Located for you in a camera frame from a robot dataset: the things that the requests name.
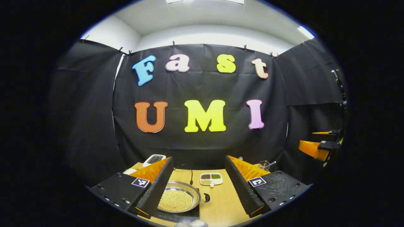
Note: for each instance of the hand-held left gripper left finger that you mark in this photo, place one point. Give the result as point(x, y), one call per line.
point(159, 186)

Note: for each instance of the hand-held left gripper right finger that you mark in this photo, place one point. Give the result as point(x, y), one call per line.
point(241, 187)

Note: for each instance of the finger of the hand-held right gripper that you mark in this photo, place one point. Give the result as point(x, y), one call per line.
point(322, 132)
point(311, 149)

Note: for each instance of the pile of yellow soybeans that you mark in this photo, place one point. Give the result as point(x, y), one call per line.
point(176, 200)

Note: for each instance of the black induction cooktop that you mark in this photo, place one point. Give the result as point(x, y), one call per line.
point(189, 216)

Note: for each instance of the white divided dish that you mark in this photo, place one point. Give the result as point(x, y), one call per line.
point(217, 182)

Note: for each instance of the white toaster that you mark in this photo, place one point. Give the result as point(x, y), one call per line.
point(148, 163)

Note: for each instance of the pile of green beans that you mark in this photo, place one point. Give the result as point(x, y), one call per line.
point(216, 176)

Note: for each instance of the small rectangular plate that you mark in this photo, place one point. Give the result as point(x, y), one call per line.
point(129, 171)

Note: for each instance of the pile of pale beans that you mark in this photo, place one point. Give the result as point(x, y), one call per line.
point(205, 182)

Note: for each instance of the pile of dark red beans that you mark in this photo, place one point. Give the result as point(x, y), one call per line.
point(205, 176)

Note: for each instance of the black jointed stand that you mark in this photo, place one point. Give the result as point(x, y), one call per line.
point(340, 84)

